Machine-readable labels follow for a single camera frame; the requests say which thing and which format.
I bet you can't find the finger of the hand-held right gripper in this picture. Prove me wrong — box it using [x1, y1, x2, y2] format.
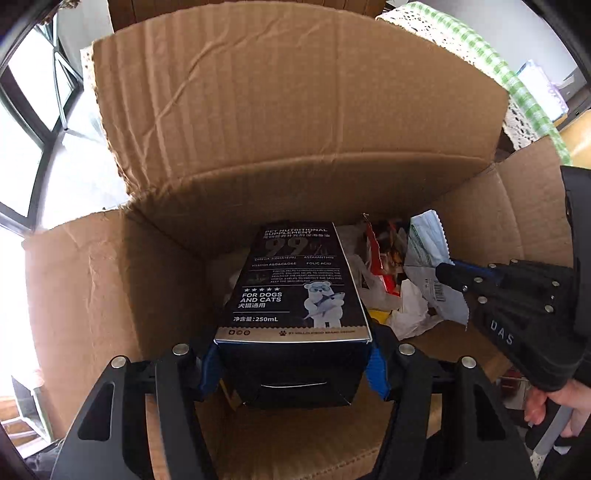
[435, 262, 491, 302]
[449, 260, 514, 280]

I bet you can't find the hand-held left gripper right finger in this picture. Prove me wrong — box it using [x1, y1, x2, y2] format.
[364, 322, 539, 480]

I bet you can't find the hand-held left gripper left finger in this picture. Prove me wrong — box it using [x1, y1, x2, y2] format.
[50, 342, 223, 480]

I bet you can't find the white torn plastic packet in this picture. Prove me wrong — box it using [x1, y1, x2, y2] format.
[403, 210, 470, 329]

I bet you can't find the black printed carton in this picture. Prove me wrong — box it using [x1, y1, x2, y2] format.
[213, 219, 375, 409]

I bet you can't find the large brown cardboard box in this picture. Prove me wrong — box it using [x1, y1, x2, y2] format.
[22, 17, 575, 480]

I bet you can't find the person's right hand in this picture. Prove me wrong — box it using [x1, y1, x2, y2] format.
[524, 369, 591, 439]

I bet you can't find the crumpled white tissue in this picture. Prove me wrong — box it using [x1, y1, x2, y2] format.
[385, 278, 440, 341]

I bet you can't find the red snack wrapper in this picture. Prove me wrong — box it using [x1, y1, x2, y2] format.
[361, 216, 413, 297]

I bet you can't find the yellow wooden desk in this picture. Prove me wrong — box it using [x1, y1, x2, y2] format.
[553, 108, 591, 168]

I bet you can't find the green checked lace-trimmed tablecloth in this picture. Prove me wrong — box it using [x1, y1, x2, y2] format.
[375, 1, 574, 163]

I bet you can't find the black window frame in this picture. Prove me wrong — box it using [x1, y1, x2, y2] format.
[0, 21, 81, 234]

